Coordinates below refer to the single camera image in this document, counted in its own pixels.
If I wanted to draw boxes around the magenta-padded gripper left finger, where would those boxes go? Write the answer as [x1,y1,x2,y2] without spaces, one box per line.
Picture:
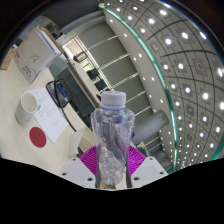
[59,147,98,188]

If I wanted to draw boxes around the white printed paper sheet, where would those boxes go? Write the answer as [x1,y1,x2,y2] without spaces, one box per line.
[23,87,70,144]

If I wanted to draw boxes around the ceiling lights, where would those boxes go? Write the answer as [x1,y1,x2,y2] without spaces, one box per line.
[99,0,224,168]

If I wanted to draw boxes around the large white cardboard box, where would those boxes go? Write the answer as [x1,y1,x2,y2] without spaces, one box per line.
[12,26,63,84]

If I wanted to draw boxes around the flat round red coaster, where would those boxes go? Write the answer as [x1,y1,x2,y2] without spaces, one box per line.
[28,126,48,149]

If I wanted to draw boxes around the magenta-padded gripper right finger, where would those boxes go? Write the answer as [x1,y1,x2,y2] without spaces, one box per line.
[127,145,169,189]

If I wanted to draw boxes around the white cup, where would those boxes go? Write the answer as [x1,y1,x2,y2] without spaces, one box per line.
[14,92,42,126]

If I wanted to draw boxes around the black cable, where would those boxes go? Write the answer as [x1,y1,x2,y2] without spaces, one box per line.
[54,78,78,133]

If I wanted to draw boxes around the black desk phone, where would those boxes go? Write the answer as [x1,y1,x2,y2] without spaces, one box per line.
[45,78,73,108]

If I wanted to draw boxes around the clear plastic water bottle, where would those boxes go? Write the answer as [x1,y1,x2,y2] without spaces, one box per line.
[90,90,136,188]

